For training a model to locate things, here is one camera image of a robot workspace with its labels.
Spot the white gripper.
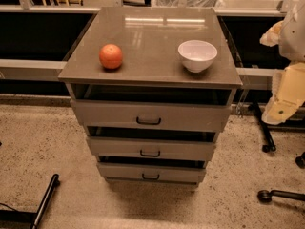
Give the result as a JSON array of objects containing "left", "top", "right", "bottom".
[{"left": 259, "top": 21, "right": 305, "bottom": 125}]

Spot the grey top drawer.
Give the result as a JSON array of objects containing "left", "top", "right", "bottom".
[{"left": 71, "top": 100, "right": 231, "bottom": 132}]

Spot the grey drawer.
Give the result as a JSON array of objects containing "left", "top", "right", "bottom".
[
  {"left": 97, "top": 162, "right": 206, "bottom": 184},
  {"left": 71, "top": 100, "right": 231, "bottom": 132},
  {"left": 87, "top": 137, "right": 214, "bottom": 161}
]

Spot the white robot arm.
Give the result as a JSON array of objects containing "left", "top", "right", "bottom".
[{"left": 259, "top": 0, "right": 305, "bottom": 125}]

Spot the grey drawer cabinet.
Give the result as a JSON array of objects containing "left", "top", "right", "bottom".
[{"left": 59, "top": 7, "right": 241, "bottom": 170}]

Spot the grey middle drawer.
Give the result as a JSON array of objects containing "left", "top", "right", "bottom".
[{"left": 87, "top": 137, "right": 214, "bottom": 161}]

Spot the grey bottom drawer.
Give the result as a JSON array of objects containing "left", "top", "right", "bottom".
[{"left": 97, "top": 162, "right": 206, "bottom": 184}]

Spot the white bowl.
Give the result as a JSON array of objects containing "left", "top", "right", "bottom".
[{"left": 178, "top": 40, "right": 218, "bottom": 73}]

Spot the black stand leg right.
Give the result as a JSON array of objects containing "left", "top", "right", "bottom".
[{"left": 250, "top": 101, "right": 276, "bottom": 153}]

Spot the black stand leg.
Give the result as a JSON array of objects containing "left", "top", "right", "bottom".
[
  {"left": 0, "top": 174, "right": 60, "bottom": 229},
  {"left": 250, "top": 101, "right": 276, "bottom": 153}
]

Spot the black caster far right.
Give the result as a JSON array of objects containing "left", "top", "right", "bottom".
[{"left": 295, "top": 152, "right": 305, "bottom": 169}]

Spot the black caster leg right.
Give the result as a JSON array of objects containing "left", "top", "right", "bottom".
[{"left": 257, "top": 190, "right": 305, "bottom": 203}]

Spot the orange fruit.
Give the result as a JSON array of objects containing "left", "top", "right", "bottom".
[{"left": 99, "top": 44, "right": 123, "bottom": 70}]

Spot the black stand leg left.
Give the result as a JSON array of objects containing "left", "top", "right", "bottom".
[{"left": 0, "top": 174, "right": 60, "bottom": 229}]

